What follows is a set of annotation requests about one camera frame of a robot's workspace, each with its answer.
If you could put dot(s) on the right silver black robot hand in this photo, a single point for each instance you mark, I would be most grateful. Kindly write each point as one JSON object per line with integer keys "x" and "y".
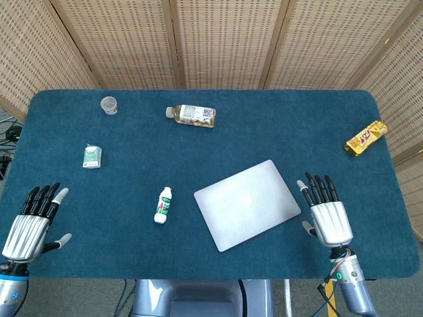
{"x": 330, "y": 224}

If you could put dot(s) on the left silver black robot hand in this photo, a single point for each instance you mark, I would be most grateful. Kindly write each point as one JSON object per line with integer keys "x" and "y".
{"x": 26, "y": 234}

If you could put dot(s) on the silver laptop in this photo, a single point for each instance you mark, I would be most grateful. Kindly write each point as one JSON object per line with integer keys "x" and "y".
{"x": 244, "y": 204}

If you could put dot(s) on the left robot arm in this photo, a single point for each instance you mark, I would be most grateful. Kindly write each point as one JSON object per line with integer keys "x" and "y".
{"x": 10, "y": 294}

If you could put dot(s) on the yellow floor tape strip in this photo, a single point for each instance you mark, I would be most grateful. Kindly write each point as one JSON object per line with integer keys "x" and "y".
{"x": 330, "y": 294}

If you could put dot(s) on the blue table mat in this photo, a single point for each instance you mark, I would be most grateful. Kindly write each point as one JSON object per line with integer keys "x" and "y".
{"x": 99, "y": 231}

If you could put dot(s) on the white table leg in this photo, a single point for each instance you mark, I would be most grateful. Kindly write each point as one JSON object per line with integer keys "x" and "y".
{"x": 287, "y": 297}

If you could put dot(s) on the yellow snack packet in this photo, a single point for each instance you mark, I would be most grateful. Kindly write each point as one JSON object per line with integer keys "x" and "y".
{"x": 366, "y": 138}

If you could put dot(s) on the green white tissue pack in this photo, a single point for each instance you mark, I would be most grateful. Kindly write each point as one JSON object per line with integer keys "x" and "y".
{"x": 92, "y": 158}

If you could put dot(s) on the white milk drink bottle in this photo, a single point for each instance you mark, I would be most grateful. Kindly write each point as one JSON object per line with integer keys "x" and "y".
{"x": 163, "y": 206}

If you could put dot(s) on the grey robot torso base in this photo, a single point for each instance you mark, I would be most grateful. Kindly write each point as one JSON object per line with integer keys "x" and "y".
{"x": 198, "y": 297}

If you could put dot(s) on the clear plastic cup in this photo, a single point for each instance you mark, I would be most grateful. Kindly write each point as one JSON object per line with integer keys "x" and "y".
{"x": 109, "y": 105}

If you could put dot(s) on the tea bottle with white label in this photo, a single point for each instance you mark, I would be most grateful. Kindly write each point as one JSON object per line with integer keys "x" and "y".
{"x": 193, "y": 115}

